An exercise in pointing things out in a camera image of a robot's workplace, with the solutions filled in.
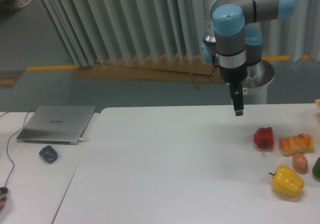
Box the grey pleated curtain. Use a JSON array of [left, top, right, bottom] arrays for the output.
[[39, 0, 320, 67]]

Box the red bell pepper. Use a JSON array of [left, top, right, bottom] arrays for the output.
[[253, 127, 274, 149]]

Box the black computer mouse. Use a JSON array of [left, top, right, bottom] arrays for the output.
[[0, 187, 8, 199]]

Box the green bell pepper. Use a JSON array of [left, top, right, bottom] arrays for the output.
[[312, 157, 320, 179]]

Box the wooden basket edge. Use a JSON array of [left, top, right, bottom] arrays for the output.
[[314, 99, 320, 109]]

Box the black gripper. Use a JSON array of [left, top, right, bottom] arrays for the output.
[[228, 83, 246, 116]]

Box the person's hand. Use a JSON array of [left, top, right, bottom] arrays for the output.
[[0, 192, 7, 209]]

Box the black cable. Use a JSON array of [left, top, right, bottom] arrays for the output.
[[0, 108, 38, 187]]

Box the silver laptop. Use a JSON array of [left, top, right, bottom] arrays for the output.
[[17, 105, 95, 144]]

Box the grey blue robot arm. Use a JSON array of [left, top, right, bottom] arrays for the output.
[[202, 0, 296, 116]]

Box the braided bread loaf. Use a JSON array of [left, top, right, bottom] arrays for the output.
[[279, 133, 314, 155]]

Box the cardboard sheet on floor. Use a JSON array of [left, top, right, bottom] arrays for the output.
[[73, 54, 224, 88]]

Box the brown egg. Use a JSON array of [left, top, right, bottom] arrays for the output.
[[292, 153, 308, 173]]

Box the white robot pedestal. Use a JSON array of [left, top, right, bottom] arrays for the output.
[[227, 59, 275, 105]]

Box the yellow bell pepper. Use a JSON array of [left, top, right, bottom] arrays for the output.
[[269, 165, 305, 197]]

